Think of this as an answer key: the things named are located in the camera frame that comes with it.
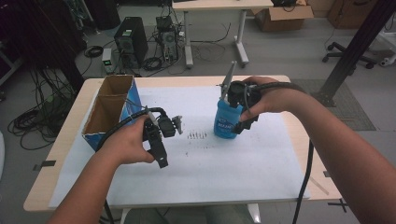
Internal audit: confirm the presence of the grey floor mat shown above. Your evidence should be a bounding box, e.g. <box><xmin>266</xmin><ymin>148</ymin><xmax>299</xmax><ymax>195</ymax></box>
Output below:
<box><xmin>290</xmin><ymin>77</ymin><xmax>377</xmax><ymax>132</ymax></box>

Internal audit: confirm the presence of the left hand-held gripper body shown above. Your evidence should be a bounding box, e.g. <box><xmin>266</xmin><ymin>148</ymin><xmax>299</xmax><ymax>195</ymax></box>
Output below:
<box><xmin>143</xmin><ymin>115</ymin><xmax>184</xmax><ymax>149</ymax></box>

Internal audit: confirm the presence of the person's right hand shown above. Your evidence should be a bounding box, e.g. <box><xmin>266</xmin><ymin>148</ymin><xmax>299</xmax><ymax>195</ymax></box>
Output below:
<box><xmin>239</xmin><ymin>76</ymin><xmax>302</xmax><ymax>123</ymax></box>

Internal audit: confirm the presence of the blue cardboard box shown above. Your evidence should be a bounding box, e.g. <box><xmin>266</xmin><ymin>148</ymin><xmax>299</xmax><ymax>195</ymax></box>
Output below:
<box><xmin>80</xmin><ymin>74</ymin><xmax>144</xmax><ymax>153</ymax></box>

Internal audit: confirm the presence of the closed brown cardboard box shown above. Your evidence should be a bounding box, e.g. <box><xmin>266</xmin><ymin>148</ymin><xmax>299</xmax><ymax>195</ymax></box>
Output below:
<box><xmin>326</xmin><ymin>0</ymin><xmax>378</xmax><ymax>31</ymax></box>

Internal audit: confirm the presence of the coiled black cable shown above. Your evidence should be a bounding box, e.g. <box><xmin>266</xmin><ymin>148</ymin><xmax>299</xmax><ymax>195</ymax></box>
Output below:
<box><xmin>83</xmin><ymin>45</ymin><xmax>105</xmax><ymax>59</ymax></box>
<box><xmin>142</xmin><ymin>56</ymin><xmax>163</xmax><ymax>72</ymax></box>

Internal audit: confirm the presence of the open brown cardboard box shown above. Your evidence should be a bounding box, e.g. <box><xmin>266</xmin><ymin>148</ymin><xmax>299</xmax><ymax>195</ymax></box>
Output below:
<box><xmin>250</xmin><ymin>4</ymin><xmax>315</xmax><ymax>33</ymax></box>

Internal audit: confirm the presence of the white table mat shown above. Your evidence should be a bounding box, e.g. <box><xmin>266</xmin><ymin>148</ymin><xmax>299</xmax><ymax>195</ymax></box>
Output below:
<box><xmin>48</xmin><ymin>85</ymin><xmax>312</xmax><ymax>209</ymax></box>

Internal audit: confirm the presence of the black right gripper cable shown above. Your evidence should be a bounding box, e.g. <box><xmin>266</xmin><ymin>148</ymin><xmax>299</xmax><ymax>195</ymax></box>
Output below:
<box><xmin>257</xmin><ymin>80</ymin><xmax>315</xmax><ymax>224</ymax></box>

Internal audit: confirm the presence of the black tape strip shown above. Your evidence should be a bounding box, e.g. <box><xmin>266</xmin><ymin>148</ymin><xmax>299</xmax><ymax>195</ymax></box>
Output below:
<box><xmin>32</xmin><ymin>160</ymin><xmax>57</xmax><ymax>172</ymax></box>

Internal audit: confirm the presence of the black office chair base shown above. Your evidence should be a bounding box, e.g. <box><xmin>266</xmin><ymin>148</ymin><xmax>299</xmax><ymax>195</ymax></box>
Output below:
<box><xmin>321</xmin><ymin>41</ymin><xmax>378</xmax><ymax>70</ymax></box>

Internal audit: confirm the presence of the black metal stand post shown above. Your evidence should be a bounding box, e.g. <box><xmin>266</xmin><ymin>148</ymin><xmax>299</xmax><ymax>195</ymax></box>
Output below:
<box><xmin>310</xmin><ymin>0</ymin><xmax>396</xmax><ymax>108</ymax></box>

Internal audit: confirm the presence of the black computer tower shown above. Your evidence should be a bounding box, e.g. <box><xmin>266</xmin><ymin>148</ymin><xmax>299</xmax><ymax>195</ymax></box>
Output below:
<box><xmin>113</xmin><ymin>16</ymin><xmax>149</xmax><ymax>70</ymax></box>

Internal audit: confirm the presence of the small white power supply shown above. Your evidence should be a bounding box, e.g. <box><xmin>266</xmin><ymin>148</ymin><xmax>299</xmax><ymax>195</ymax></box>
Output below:
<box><xmin>101</xmin><ymin>48</ymin><xmax>115</xmax><ymax>75</ymax></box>

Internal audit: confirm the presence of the white desk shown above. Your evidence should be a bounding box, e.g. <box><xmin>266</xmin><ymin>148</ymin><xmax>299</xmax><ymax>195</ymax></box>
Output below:
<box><xmin>171</xmin><ymin>0</ymin><xmax>275</xmax><ymax>70</ymax></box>

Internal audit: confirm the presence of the grey cable plug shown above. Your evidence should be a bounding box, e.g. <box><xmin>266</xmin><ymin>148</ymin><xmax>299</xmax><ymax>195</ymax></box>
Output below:
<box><xmin>145</xmin><ymin>105</ymin><xmax>159</xmax><ymax>126</ymax></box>

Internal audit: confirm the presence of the black tape cross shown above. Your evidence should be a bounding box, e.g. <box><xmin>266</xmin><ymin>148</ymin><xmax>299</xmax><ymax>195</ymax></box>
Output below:
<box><xmin>327</xmin><ymin>198</ymin><xmax>348</xmax><ymax>215</ymax></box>

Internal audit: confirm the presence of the open-frame computer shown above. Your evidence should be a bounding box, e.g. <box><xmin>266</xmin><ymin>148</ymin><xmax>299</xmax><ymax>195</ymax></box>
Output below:
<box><xmin>155</xmin><ymin>15</ymin><xmax>180</xmax><ymax>63</ymax></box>

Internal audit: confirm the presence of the bundle of black floor cables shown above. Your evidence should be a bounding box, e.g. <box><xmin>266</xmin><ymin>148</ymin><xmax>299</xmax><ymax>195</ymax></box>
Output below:
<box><xmin>7</xmin><ymin>67</ymin><xmax>79</xmax><ymax>151</ymax></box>

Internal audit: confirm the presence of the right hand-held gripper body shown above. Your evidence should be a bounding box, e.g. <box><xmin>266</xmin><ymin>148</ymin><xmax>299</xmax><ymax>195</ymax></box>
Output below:
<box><xmin>219</xmin><ymin>61</ymin><xmax>262</xmax><ymax>109</ymax></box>

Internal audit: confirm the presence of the blue plastic bottle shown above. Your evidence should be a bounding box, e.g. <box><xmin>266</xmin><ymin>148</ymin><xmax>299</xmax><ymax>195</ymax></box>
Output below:
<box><xmin>213</xmin><ymin>97</ymin><xmax>244</xmax><ymax>140</ymax></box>

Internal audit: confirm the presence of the black curtain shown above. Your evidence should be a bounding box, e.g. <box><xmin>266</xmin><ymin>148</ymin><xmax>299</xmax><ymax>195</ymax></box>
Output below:
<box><xmin>0</xmin><ymin>0</ymin><xmax>89</xmax><ymax>91</ymax></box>

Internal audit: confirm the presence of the person's left hand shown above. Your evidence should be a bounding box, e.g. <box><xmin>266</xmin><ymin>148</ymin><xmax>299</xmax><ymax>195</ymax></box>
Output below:
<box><xmin>98</xmin><ymin>114</ymin><xmax>157</xmax><ymax>166</ymax></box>

